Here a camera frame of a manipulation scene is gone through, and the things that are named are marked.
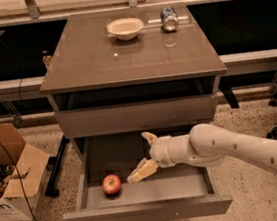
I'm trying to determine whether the blue white soda can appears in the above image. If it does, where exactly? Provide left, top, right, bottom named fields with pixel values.
left=160, top=7, right=179, bottom=32

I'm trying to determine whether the open middle drawer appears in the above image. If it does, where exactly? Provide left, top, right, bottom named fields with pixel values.
left=64, top=133, right=232, bottom=221

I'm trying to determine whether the black table leg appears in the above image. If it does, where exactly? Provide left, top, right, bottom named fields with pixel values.
left=45, top=137, right=69, bottom=198

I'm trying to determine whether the grey drawer cabinet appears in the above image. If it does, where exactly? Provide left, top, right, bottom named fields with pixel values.
left=40, top=3, right=226, bottom=154

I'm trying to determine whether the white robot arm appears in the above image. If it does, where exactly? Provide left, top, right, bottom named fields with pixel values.
left=127, top=123, right=277, bottom=184

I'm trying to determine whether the cardboard box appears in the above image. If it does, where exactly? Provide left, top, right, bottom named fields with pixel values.
left=0, top=123, right=49, bottom=221

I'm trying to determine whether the red apple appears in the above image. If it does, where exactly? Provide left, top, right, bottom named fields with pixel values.
left=102, top=174, right=122, bottom=195

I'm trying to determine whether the closed top drawer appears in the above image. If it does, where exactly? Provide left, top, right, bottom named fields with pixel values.
left=54, top=94, right=218, bottom=138

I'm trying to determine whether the black cable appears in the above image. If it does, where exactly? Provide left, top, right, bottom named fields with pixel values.
left=0, top=75, right=57, bottom=221

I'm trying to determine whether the white paper bowl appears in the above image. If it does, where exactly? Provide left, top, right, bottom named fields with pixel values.
left=107, top=18, right=144, bottom=41

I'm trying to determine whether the small bottle behind cabinet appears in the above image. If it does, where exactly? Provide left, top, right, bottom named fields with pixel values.
left=42, top=50, right=52, bottom=67

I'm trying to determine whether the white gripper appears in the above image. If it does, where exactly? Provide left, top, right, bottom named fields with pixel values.
left=127, top=132, right=175, bottom=184

